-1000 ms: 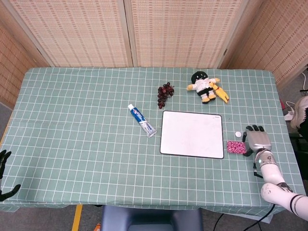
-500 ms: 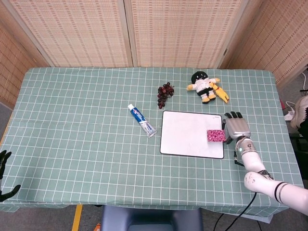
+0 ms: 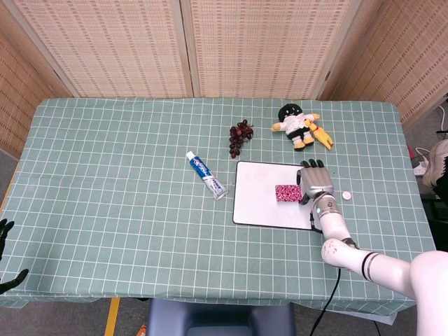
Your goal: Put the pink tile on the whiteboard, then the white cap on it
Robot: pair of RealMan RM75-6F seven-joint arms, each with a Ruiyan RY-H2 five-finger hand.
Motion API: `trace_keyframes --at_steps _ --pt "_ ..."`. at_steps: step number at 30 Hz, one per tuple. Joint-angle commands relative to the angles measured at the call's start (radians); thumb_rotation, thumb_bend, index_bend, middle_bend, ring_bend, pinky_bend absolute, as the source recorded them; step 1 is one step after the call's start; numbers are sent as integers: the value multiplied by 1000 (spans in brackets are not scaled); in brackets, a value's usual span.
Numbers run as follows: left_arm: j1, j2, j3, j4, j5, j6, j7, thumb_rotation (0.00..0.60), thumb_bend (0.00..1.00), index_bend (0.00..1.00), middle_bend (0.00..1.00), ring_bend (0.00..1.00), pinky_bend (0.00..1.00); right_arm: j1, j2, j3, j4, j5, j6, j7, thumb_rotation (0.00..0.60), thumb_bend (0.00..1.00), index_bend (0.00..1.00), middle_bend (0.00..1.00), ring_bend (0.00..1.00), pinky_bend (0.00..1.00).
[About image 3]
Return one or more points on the yellow floor tape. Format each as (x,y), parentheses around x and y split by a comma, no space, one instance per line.
(112,316)

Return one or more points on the yellow rubber chicken toy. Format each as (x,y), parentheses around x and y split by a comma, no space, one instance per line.
(322,137)

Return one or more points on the small white round disc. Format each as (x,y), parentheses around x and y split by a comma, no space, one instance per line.
(346,195)

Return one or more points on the blue white toothpaste tube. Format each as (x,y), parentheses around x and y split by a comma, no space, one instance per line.
(208,176)

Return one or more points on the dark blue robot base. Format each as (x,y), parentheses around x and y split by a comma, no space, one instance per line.
(220,318)

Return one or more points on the pink patterned packet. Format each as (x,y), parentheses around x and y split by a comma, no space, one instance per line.
(287,193)

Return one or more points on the green checked tablecloth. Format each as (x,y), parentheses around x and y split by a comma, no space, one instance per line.
(122,210)

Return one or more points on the dark red grape bunch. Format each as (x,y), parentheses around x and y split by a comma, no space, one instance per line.
(238,136)

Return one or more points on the white sneaker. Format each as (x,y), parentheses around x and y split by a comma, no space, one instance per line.
(435,164)

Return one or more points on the white rectangular board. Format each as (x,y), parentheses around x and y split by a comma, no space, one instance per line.
(259,196)

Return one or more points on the black white plush doll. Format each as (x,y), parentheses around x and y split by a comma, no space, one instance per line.
(294,126)

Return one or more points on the bamboo folding screen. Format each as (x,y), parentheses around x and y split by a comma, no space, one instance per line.
(122,45)

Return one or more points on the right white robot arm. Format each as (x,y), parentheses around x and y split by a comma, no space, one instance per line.
(385,269)

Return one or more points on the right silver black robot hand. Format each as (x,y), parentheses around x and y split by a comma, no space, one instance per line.
(316,180)

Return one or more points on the white power strip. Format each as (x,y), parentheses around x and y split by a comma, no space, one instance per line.
(420,169)

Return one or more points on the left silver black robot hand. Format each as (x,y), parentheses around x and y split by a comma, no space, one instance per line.
(5,231)

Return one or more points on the small orange object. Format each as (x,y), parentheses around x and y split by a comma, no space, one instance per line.
(143,330)

